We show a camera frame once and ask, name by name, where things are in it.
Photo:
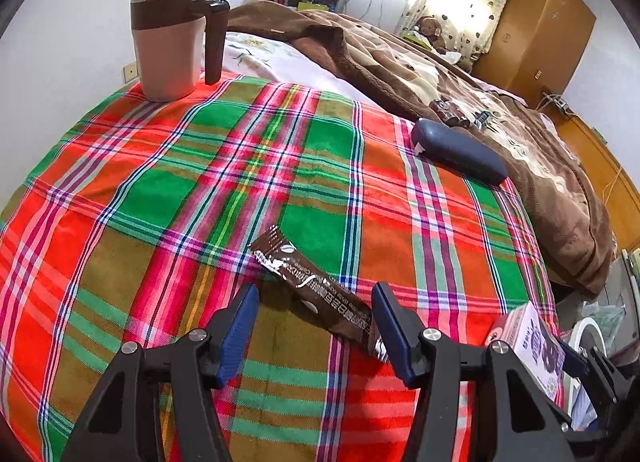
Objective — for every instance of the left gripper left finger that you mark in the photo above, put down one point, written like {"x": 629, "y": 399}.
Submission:
{"x": 121, "y": 419}

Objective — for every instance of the white floral bed sheet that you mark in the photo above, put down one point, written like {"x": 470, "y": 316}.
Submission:
{"x": 277, "y": 61}

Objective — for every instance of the wall power socket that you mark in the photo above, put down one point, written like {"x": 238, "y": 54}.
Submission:
{"x": 130, "y": 72}

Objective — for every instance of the small snack packet on blanket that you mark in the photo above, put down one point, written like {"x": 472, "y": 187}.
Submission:
{"x": 450, "y": 114}

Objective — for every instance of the brown coffee sachet wrapper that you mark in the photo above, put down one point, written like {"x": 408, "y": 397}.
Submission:
{"x": 341, "y": 312}

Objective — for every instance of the dark blue glasses case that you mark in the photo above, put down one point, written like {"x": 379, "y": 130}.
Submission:
{"x": 459, "y": 152}

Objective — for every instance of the wooden bed headboard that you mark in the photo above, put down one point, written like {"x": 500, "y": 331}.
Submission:
{"x": 607, "y": 176}

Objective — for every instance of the teddy bear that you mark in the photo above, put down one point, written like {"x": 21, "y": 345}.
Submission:
{"x": 429, "y": 27}

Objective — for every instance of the plaid red green cloth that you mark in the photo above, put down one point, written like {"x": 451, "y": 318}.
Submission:
{"x": 137, "y": 226}

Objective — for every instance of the wooden wardrobe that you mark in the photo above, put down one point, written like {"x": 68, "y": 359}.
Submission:
{"x": 536, "y": 47}

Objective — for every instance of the white trash bin with bag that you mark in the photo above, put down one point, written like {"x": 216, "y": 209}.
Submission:
{"x": 585, "y": 335}

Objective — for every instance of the small green box on blanket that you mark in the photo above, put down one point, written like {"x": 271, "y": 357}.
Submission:
{"x": 483, "y": 119}

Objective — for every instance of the pink brown thermos mug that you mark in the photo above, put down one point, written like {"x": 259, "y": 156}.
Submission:
{"x": 178, "y": 43}

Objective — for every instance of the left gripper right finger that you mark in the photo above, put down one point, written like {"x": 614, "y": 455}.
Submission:
{"x": 513, "y": 419}

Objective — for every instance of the brown fleece blanket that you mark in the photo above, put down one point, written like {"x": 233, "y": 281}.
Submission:
{"x": 570, "y": 221}

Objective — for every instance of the purple grape milk carton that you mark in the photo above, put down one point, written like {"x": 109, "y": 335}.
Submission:
{"x": 534, "y": 344}

